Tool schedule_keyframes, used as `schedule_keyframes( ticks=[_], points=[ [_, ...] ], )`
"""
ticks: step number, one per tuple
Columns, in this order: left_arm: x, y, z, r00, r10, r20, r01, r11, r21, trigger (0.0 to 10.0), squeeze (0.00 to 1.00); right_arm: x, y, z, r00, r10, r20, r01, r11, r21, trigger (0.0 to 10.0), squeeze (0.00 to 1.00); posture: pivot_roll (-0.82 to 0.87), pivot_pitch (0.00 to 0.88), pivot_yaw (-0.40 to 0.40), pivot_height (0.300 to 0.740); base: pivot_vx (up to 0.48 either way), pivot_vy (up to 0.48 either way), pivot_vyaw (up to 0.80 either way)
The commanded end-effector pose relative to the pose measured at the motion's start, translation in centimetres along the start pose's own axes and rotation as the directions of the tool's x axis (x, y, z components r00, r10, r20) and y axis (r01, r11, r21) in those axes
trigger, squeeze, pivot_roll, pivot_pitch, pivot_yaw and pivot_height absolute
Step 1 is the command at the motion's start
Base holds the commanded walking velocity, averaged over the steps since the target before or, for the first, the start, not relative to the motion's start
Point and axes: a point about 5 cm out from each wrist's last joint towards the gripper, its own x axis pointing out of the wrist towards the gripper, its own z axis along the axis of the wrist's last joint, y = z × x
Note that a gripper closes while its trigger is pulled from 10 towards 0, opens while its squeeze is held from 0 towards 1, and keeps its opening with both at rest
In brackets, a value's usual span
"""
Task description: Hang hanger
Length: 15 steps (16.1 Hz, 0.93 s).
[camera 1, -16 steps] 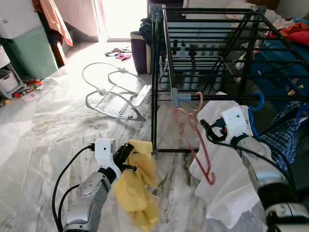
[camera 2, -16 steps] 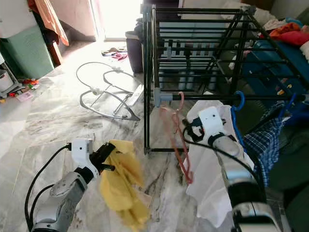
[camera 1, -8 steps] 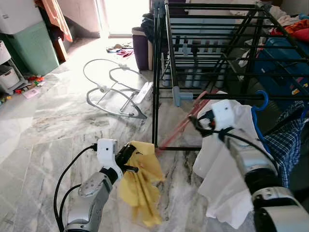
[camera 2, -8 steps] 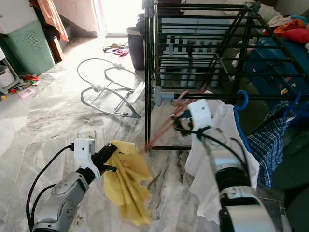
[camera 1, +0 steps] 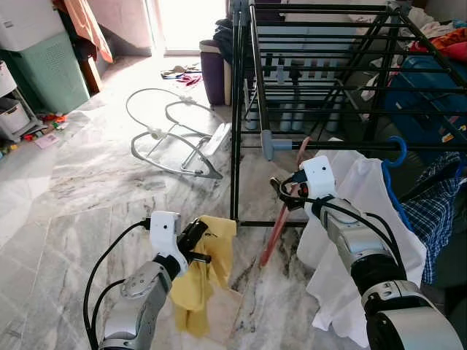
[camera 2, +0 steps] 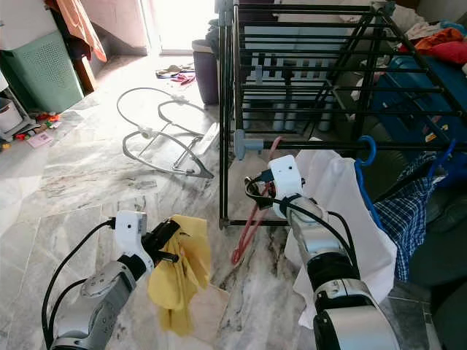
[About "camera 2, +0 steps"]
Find white shirt blue trim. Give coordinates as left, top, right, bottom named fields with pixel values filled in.
left=281, top=148, right=398, bottom=329

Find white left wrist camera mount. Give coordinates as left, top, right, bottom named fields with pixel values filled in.
left=115, top=210, right=148, bottom=257

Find blue plastic hanger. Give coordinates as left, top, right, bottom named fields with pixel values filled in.
left=427, top=139, right=457, bottom=179
left=354, top=135, right=384, bottom=227

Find purple bin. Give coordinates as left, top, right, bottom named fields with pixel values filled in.
left=192, top=40, right=220, bottom=106

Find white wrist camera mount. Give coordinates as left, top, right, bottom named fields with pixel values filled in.
left=115, top=210, right=148, bottom=257
left=269, top=155, right=305, bottom=199

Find black metal drying rack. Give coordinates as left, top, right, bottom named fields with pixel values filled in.
left=215, top=0, right=467, bottom=228

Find white baby cot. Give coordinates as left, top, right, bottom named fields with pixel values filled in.
left=244, top=22, right=358, bottom=136

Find blue plaid shirt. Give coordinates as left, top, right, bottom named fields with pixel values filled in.
left=372, top=152, right=446, bottom=284

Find brown wooden cabinet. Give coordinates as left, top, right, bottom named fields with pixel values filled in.
left=47, top=0, right=94, bottom=94

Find orange hanging towel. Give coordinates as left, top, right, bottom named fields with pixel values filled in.
left=55, top=0, right=108, bottom=64

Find pink plastic hanger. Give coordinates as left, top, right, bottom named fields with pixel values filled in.
left=230, top=135, right=285, bottom=265

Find pink paper card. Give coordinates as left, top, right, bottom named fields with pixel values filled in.
left=28, top=131, right=53, bottom=149

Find white wire bouncer frame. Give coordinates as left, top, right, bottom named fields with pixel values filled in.
left=117, top=87, right=221, bottom=179

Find small colourful toys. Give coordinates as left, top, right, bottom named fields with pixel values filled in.
left=18, top=109, right=61, bottom=141

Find blue plastic storage box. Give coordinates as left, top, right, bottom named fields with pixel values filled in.
left=372, top=55, right=467, bottom=154

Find pink slippers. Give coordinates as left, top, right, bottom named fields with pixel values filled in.
left=155, top=64, right=196, bottom=87

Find yellow shirt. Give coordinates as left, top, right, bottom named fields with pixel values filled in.
left=147, top=214, right=211, bottom=336

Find white storage box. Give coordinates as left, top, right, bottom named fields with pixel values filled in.
left=0, top=0, right=55, bottom=52

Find red cloth pile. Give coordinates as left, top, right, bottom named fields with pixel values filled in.
left=412, top=28, right=467, bottom=66

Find dark green sofa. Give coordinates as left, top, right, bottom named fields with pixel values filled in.
left=336, top=80, right=467, bottom=350

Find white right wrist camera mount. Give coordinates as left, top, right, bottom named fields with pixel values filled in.
left=269, top=155, right=305, bottom=199

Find green laundry hamper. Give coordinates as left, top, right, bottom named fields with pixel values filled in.
left=0, top=31, right=85, bottom=114

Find white drawer tower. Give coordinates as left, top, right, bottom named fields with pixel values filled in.
left=0, top=69, right=24, bottom=139

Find white crumpled cloth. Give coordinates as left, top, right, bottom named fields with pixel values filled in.
left=394, top=7, right=442, bottom=41

